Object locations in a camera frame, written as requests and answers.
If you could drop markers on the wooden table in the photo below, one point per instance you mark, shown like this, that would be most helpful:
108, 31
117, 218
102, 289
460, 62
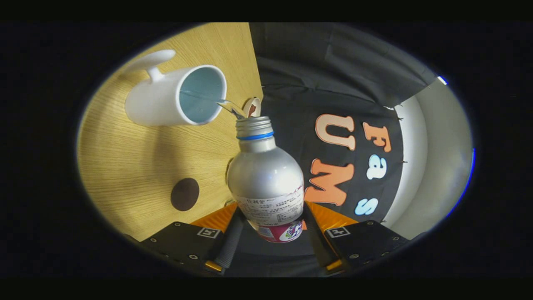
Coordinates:
133, 166

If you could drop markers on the clear juice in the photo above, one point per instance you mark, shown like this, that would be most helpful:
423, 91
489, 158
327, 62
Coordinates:
231, 107

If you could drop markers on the white oval plate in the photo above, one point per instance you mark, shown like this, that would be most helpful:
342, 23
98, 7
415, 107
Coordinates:
252, 106

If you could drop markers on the silver juice bottle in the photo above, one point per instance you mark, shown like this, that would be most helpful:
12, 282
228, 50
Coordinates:
264, 175

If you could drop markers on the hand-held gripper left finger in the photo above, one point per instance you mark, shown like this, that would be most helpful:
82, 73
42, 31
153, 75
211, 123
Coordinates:
229, 246

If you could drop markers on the black backdrop cloth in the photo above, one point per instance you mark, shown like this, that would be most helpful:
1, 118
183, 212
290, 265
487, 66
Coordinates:
325, 66

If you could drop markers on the dark brown round coaster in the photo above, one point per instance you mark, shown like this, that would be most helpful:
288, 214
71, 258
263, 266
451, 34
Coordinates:
185, 194

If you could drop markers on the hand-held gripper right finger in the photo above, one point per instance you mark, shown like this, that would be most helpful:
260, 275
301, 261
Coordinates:
318, 241

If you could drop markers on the white cup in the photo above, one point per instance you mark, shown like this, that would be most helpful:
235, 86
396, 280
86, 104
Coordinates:
154, 102

